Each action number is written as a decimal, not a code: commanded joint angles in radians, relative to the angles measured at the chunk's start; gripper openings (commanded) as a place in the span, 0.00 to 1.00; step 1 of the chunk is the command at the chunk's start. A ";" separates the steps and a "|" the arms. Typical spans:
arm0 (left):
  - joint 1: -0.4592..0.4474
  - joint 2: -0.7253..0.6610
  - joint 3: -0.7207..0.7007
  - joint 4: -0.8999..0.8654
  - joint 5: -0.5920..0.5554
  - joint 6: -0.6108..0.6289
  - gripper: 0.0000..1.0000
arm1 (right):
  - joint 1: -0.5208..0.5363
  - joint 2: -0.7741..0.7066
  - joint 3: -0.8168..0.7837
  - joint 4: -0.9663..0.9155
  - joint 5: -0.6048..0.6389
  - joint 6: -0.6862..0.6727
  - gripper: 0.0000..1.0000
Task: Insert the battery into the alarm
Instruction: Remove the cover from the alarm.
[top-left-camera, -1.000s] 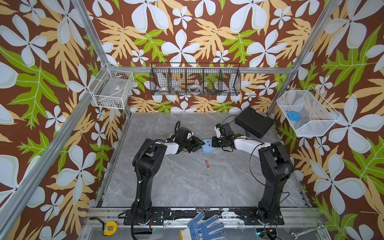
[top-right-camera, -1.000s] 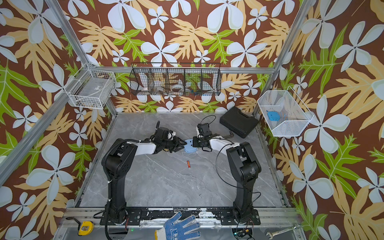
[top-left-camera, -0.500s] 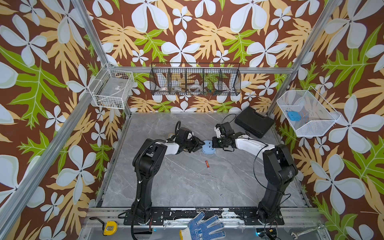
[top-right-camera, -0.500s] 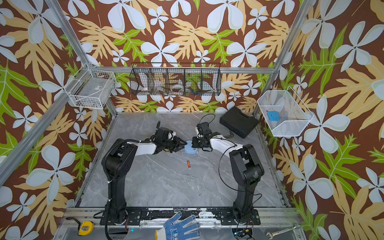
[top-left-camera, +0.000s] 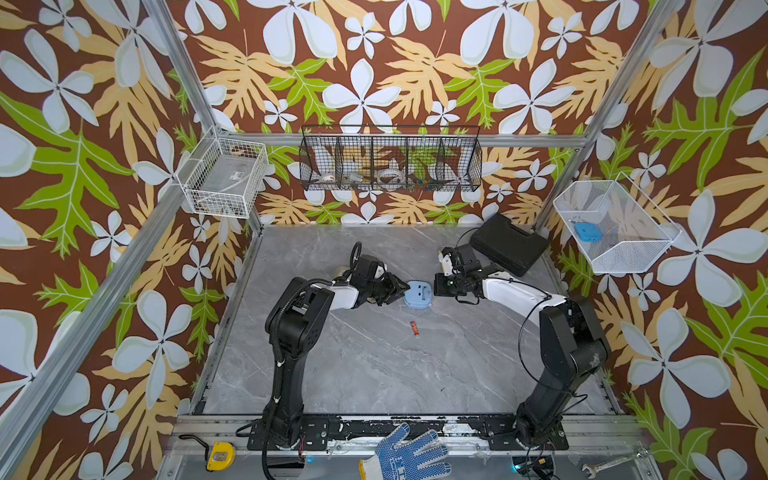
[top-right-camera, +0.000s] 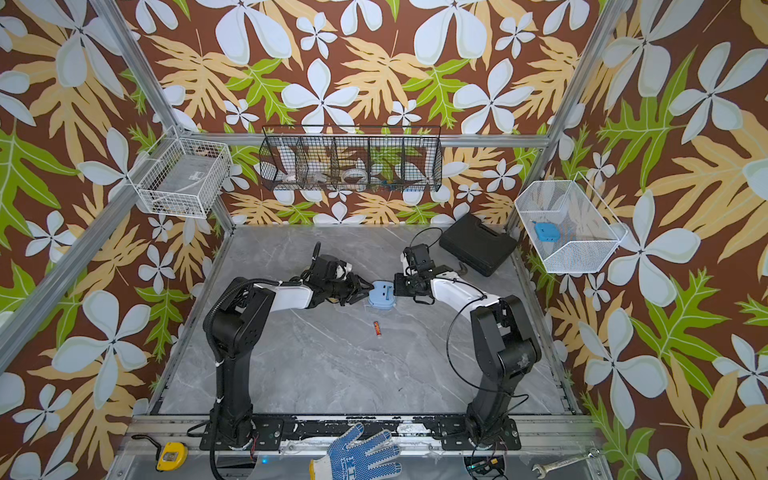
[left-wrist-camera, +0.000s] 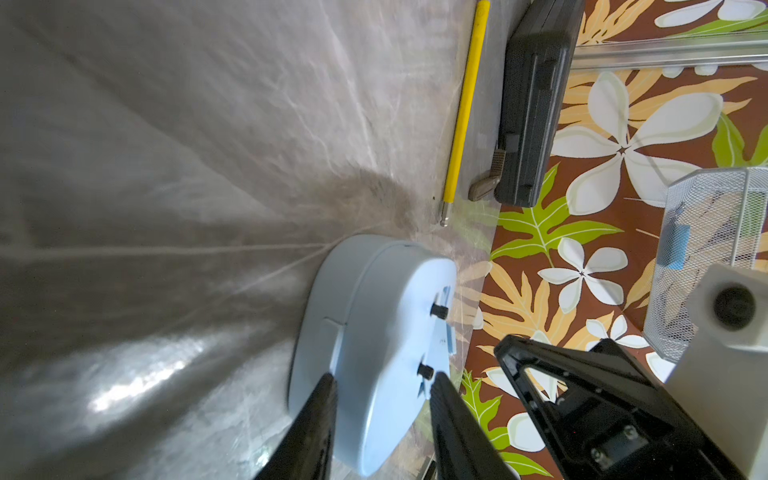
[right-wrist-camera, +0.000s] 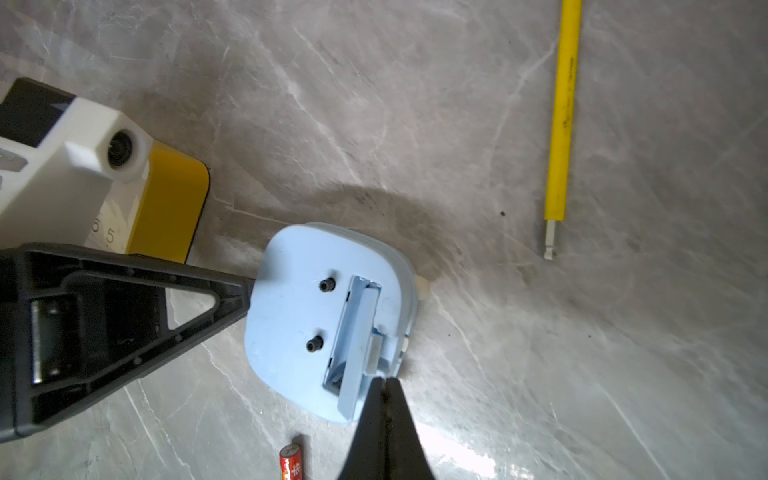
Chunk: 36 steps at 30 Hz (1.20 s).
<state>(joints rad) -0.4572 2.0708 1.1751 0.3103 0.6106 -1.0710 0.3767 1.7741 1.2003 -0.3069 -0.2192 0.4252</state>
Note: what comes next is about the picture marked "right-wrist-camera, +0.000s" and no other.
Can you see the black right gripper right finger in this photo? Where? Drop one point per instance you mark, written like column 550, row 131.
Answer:
column 404, row 455

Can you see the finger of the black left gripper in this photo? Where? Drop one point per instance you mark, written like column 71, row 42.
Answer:
column 78, row 324

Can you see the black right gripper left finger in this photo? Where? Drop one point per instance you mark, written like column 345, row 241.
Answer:
column 365, row 459

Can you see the red AA battery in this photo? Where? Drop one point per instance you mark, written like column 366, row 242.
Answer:
column 290, row 461

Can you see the light blue battery cover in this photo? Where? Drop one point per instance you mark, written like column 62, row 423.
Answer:
column 363, row 316

